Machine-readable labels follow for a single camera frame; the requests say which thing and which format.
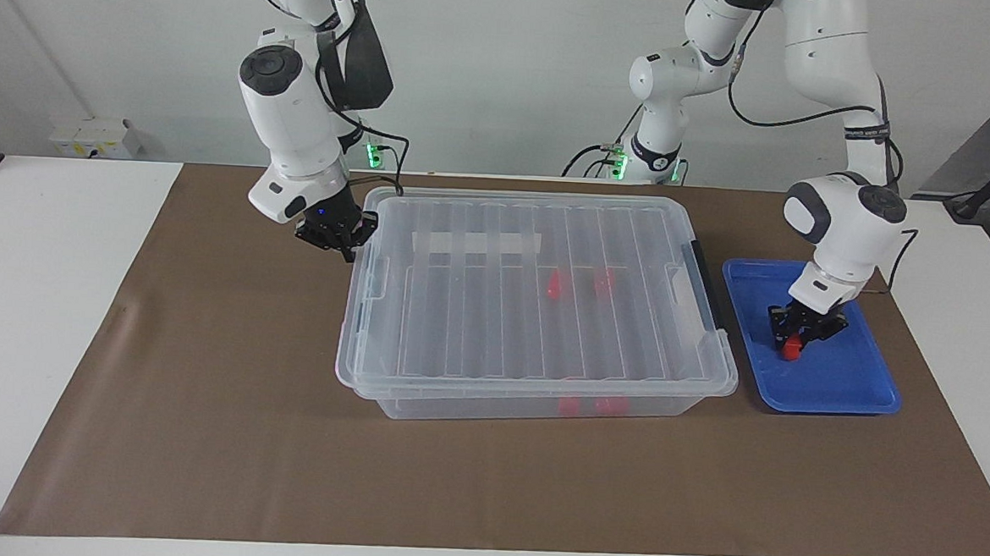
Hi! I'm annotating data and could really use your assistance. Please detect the blue plastic tray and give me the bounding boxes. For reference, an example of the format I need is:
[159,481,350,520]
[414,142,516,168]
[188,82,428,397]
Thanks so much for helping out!
[715,256,910,419]

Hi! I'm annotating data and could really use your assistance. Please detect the black base cable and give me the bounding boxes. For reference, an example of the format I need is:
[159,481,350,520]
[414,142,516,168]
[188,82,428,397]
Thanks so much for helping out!
[561,104,645,182]

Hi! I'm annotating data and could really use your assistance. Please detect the white label strip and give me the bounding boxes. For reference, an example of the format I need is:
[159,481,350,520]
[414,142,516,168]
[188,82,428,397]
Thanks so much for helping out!
[411,227,543,261]

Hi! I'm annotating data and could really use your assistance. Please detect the white power strip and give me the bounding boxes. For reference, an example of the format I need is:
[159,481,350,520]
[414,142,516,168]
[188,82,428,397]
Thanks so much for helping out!
[48,115,144,161]

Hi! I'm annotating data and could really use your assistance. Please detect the clear plastic box lid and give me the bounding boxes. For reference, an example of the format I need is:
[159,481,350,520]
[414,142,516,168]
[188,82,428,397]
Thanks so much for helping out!
[334,180,748,419]

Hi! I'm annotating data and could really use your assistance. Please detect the black box latch handle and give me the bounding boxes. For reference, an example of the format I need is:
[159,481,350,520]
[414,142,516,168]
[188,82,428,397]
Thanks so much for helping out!
[677,239,732,333]

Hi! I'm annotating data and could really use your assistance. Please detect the clear plastic storage box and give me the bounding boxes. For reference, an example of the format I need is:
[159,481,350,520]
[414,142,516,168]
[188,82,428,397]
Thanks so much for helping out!
[333,180,748,438]

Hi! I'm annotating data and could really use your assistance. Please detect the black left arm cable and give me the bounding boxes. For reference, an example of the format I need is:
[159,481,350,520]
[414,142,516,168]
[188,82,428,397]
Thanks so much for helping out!
[715,36,929,292]

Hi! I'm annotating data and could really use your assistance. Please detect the brown paper table mat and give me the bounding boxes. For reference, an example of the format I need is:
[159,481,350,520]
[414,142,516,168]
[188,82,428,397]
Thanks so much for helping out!
[0,151,990,556]

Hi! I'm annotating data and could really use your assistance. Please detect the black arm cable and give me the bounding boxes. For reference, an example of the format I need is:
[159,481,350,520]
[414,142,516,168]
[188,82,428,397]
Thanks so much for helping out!
[715,36,929,292]
[220,0,417,198]

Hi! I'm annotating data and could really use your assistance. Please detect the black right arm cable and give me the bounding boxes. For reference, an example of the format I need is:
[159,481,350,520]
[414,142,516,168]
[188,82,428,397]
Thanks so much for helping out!
[220,0,417,198]

